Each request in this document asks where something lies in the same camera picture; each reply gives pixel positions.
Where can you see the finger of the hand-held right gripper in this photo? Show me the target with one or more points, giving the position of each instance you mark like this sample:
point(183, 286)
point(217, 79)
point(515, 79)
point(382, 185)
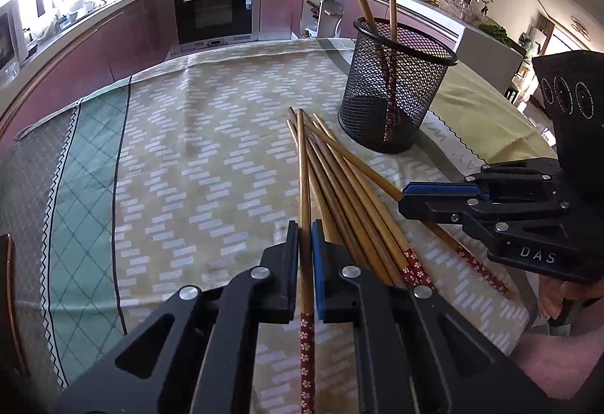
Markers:
point(439, 190)
point(424, 207)

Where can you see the black mesh utensil holder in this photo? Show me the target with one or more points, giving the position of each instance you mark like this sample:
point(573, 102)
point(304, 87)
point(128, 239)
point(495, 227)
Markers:
point(406, 79)

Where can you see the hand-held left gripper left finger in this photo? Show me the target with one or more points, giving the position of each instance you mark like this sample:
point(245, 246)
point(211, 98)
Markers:
point(296, 272)

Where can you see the wooden chair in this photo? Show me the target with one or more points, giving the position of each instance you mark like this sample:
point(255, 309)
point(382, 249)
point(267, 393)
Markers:
point(12, 301)

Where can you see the pink kitchen base cabinets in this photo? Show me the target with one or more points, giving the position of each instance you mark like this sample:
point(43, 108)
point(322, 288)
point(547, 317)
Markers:
point(141, 27)

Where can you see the bunch of wooden chopsticks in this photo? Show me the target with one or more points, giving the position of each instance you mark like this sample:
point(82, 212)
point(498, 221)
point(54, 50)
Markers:
point(330, 178)

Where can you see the clear plastic food container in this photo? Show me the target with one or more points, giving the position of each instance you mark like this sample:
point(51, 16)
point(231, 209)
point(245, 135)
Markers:
point(457, 7)

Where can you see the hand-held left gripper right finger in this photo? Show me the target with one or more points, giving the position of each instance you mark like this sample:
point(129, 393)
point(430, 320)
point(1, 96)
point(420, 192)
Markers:
point(321, 282)

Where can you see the black built-in oven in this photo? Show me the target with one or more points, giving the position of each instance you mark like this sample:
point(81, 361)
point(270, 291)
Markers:
point(212, 13)

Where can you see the patterned green yellow tablecloth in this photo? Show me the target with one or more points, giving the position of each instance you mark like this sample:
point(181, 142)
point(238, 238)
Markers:
point(188, 159)

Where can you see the person's right hand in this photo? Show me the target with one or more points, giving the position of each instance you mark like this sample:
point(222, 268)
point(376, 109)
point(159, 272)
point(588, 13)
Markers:
point(549, 298)

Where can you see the green leafy vegetables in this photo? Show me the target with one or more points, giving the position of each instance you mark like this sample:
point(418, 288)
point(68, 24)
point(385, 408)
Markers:
point(495, 33)

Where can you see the person's right forearm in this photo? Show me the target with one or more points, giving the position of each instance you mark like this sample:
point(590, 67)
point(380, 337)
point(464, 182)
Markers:
point(552, 357)

